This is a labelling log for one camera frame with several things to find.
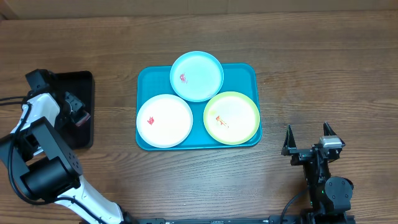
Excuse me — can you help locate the black plastic tray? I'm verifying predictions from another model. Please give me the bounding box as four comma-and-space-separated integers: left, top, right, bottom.
53, 71, 95, 149

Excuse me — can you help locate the teal plastic serving tray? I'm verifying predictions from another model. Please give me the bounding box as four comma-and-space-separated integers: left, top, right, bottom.
136, 63, 260, 151

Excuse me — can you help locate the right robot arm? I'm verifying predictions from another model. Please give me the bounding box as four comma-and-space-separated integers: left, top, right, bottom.
279, 122, 356, 224

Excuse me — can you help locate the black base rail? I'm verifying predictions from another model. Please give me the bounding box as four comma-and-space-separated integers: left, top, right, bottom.
79, 215, 357, 224

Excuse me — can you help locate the light blue plate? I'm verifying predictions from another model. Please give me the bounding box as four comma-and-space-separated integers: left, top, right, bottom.
170, 51, 224, 102

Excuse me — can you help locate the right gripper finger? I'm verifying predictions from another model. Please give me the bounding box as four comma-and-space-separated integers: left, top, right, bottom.
323, 122, 336, 136
282, 125, 296, 151

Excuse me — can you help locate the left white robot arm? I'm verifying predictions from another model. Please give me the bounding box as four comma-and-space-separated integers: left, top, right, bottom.
1, 93, 135, 223

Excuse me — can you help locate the yellow-green plate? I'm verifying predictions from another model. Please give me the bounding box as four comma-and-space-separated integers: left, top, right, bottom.
203, 91, 260, 145

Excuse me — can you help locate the pink and black sponge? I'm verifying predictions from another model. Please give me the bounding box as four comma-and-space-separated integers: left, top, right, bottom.
75, 112, 91, 127

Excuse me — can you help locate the white plate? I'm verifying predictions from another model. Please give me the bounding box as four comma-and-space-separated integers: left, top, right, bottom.
136, 94, 193, 148

